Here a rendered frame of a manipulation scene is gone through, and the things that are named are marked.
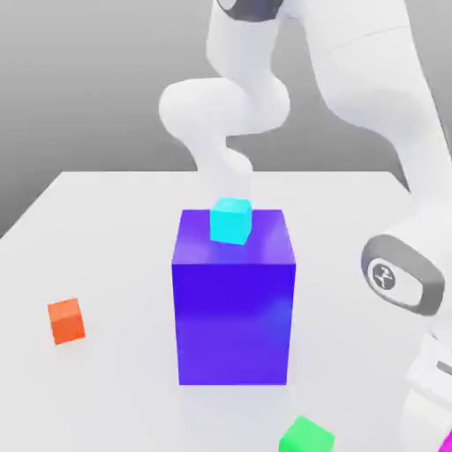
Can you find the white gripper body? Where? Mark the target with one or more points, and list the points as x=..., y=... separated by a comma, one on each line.
x=422, y=422

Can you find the small cyan cube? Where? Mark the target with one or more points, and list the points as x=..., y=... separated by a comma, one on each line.
x=229, y=224

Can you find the small orange cube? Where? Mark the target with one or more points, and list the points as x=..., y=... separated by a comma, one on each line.
x=66, y=323

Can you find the small green cube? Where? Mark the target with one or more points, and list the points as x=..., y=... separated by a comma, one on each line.
x=305, y=438

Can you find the small magenta cube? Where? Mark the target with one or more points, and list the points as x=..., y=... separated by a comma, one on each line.
x=447, y=444

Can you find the large purple box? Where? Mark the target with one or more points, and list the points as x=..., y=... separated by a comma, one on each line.
x=233, y=317

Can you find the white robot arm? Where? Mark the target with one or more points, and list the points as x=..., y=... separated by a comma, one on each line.
x=370, y=70

